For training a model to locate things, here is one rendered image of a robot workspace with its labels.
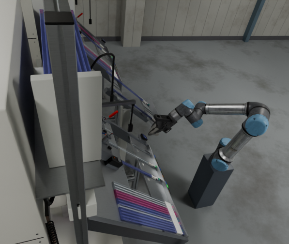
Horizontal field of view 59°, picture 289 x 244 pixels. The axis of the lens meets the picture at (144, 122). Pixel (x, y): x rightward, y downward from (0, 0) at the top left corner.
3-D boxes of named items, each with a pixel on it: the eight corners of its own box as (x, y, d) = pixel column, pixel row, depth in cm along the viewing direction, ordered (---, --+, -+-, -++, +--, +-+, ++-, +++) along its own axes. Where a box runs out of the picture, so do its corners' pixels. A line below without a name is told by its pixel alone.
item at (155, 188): (143, 148, 180) (146, 145, 179) (180, 240, 136) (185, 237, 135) (126, 137, 167) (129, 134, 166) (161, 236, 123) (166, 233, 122)
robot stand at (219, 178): (204, 188, 246) (223, 151, 209) (212, 205, 233) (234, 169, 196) (187, 191, 241) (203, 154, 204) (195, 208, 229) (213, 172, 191)
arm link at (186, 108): (196, 109, 164) (188, 99, 163) (182, 119, 167) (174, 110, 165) (195, 106, 171) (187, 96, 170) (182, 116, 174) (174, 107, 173)
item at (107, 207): (104, 129, 156) (110, 124, 154) (134, 234, 111) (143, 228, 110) (60, 103, 133) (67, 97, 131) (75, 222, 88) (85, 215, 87)
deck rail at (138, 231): (178, 242, 137) (187, 237, 136) (179, 246, 136) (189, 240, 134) (75, 222, 88) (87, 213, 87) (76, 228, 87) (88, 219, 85)
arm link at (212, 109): (271, 96, 156) (195, 98, 182) (269, 105, 149) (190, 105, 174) (272, 112, 162) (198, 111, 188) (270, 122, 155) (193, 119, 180)
